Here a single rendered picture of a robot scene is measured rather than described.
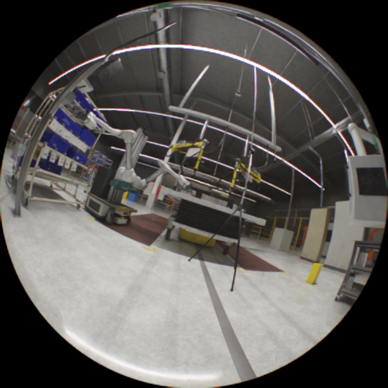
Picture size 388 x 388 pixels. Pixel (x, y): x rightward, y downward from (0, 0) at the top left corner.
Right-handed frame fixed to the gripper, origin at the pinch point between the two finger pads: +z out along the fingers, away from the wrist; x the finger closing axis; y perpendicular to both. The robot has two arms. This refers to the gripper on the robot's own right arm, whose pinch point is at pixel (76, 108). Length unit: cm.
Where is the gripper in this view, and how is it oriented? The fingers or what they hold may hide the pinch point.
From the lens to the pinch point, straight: 152.6
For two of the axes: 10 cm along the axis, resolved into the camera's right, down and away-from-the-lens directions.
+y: -3.1, 9.4, -1.4
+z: 0.7, -1.2, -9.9
